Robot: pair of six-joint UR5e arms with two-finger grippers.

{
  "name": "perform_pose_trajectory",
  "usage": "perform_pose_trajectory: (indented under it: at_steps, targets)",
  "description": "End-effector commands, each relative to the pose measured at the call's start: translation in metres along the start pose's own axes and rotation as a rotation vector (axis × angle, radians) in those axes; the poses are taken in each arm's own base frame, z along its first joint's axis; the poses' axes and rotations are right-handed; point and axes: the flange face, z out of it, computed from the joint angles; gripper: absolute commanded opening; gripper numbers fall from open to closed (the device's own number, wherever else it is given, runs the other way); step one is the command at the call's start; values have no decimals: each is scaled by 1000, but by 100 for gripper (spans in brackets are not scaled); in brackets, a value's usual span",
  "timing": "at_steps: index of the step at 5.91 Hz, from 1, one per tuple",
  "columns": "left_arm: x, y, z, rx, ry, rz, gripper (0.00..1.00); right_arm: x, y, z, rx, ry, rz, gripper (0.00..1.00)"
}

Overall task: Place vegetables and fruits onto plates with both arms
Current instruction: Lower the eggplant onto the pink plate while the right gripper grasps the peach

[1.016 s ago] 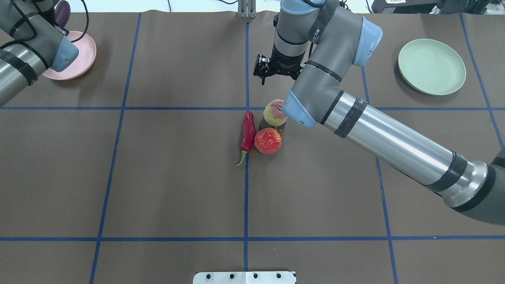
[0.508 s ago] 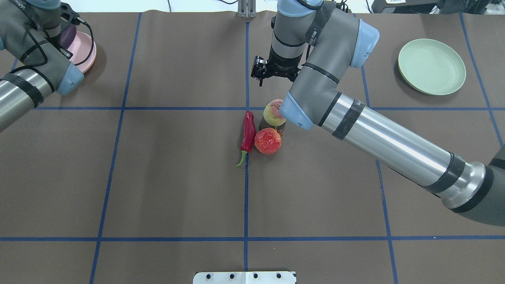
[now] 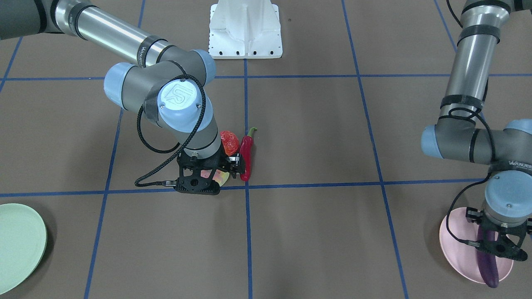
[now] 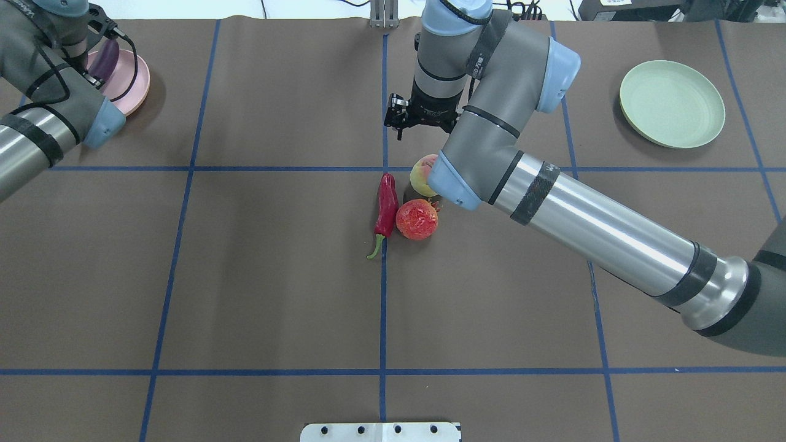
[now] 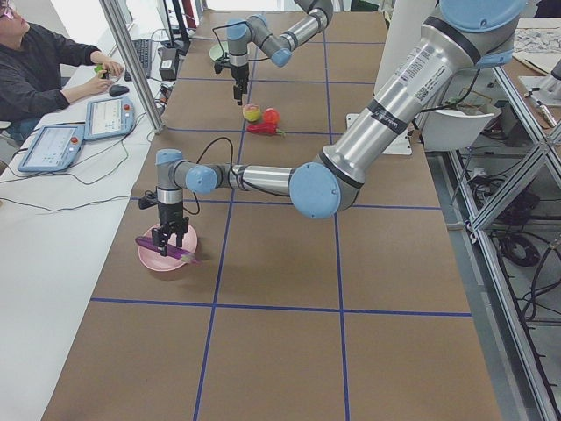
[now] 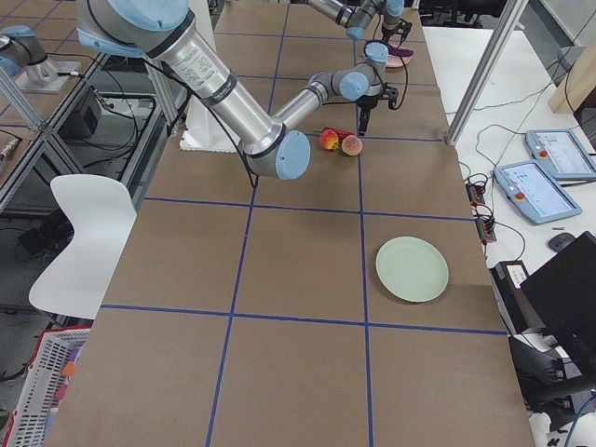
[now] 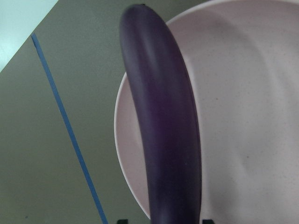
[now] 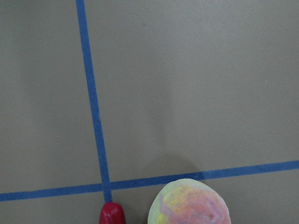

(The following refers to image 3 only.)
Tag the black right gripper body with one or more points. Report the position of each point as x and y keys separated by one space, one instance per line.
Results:
x=235 y=161

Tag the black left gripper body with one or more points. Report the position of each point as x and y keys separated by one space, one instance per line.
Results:
x=471 y=214

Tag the halved peach slice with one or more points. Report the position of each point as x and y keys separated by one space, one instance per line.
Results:
x=219 y=176

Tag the purple eggplant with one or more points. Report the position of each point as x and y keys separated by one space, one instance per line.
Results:
x=487 y=262

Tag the red peach fruit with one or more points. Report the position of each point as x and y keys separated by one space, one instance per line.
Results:
x=230 y=142

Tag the red chili pepper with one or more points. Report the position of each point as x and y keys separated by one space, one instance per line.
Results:
x=247 y=143

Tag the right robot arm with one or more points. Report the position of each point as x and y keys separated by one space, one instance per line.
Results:
x=160 y=82

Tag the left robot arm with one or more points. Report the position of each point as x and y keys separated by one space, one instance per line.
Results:
x=462 y=134

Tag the pink plate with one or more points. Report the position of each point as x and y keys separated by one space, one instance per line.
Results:
x=461 y=257

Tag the light green plate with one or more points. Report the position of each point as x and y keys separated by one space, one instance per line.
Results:
x=23 y=240

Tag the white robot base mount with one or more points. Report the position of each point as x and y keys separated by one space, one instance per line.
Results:
x=245 y=29

